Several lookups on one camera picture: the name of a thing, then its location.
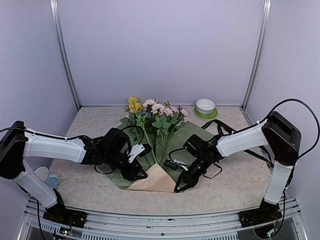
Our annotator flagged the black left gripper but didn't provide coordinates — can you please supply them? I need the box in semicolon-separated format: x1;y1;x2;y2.
103;149;148;182

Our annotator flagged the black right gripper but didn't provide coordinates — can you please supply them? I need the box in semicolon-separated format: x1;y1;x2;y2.
174;153;211;193

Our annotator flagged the green pink wrapping paper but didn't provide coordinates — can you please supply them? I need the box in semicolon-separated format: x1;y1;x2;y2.
97;121;218;193

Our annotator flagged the blue fake flower stem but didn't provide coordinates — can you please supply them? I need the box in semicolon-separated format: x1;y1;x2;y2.
140;110;153;119

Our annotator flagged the black printed ribbon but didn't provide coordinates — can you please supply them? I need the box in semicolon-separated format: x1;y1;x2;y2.
201;119;274;168

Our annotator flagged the yellow fake flower stem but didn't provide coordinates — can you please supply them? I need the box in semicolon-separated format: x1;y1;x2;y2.
120;96;158;163

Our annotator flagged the pink rose stem bunch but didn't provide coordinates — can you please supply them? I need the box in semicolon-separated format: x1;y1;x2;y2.
161;101;189;152

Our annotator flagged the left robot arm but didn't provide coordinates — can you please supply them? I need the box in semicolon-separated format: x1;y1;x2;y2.
0;121;149;223

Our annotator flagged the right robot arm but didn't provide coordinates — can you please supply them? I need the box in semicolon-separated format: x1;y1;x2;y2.
174;111;302;222

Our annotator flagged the green plate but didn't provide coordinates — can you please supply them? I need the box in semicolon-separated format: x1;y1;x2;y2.
193;107;218;119

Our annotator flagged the white ceramic bowl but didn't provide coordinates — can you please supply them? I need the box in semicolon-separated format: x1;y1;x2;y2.
195;98;216;115

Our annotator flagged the white paper cup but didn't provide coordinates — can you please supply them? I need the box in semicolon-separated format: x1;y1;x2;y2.
35;166;49;181

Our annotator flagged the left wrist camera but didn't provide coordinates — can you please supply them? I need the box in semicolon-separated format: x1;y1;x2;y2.
127;143;152;164

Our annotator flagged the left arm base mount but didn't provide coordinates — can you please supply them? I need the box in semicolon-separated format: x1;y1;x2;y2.
43;207;87;228

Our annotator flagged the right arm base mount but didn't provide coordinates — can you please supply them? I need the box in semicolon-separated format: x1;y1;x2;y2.
238;204;283;228

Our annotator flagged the aluminium front rail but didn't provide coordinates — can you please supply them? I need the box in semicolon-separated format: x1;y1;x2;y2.
15;198;311;240

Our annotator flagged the aluminium frame post right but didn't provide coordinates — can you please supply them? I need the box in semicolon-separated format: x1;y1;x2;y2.
241;0;272;112

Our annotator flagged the aluminium frame post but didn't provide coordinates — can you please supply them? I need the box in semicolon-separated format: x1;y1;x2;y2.
50;0;82;112
241;0;272;112

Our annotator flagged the aluminium frame post left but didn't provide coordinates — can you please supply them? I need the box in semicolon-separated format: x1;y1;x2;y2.
50;0;82;112

